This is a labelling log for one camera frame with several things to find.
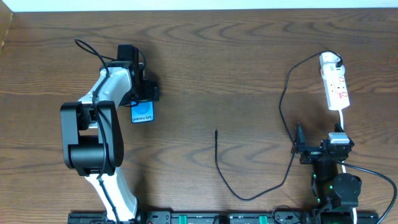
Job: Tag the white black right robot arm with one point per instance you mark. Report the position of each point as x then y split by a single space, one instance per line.
337 192

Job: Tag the white USB charger plug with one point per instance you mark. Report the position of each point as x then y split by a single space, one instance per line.
331 65

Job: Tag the white power strip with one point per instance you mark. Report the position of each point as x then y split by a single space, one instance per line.
336 93

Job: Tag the blue Galaxy smartphone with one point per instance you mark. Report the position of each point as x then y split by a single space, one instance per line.
142 113

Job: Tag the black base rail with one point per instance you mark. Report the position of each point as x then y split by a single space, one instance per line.
231 218

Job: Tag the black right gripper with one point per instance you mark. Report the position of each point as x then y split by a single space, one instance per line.
314 149

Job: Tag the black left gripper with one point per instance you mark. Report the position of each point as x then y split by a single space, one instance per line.
149 92

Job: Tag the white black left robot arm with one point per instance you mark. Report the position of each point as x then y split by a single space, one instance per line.
92 140

